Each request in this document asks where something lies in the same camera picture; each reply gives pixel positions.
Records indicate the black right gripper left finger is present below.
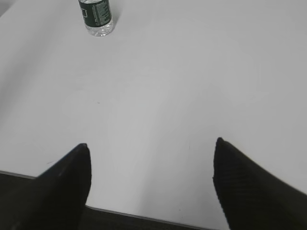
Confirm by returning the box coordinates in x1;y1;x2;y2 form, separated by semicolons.
0;143;92;230

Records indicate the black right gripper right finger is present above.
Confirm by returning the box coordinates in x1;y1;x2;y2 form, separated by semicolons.
213;138;307;230

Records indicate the clear green-label water bottle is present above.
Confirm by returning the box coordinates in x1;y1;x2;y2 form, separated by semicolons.
78;0;114;37

